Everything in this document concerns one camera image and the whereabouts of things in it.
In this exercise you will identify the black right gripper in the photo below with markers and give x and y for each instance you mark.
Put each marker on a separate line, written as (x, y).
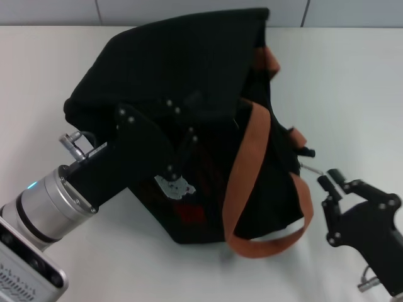
(371, 226)

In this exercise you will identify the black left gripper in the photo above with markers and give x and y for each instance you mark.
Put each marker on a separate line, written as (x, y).
(132, 157)

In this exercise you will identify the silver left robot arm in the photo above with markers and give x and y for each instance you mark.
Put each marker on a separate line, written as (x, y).
(41, 210)

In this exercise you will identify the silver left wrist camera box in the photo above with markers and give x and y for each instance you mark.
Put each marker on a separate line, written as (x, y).
(22, 270)

